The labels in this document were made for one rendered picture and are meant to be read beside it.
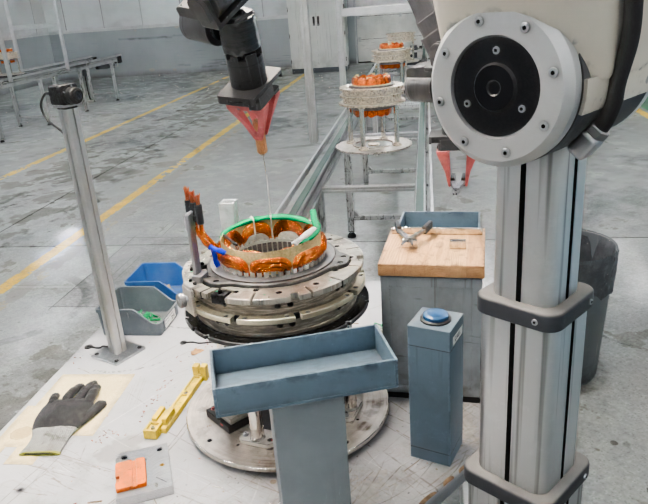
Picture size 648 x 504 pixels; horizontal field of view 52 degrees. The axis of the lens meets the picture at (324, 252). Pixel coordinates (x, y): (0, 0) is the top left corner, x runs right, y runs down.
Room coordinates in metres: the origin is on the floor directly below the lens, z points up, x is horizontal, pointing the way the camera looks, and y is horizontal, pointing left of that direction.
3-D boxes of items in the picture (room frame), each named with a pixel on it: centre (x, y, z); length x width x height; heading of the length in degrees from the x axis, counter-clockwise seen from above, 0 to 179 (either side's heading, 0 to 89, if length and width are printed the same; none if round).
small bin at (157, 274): (1.67, 0.45, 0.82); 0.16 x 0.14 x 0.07; 82
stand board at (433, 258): (1.18, -0.21, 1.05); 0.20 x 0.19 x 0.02; 165
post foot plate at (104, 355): (1.37, 0.50, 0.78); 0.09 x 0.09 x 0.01; 55
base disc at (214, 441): (1.08, 0.09, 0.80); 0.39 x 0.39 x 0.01
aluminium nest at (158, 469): (0.92, 0.33, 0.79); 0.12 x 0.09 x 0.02; 15
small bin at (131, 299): (1.51, 0.48, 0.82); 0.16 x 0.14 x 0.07; 80
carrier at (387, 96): (3.34, -0.30, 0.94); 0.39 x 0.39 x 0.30
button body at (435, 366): (0.94, -0.17, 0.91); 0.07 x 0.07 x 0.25; 60
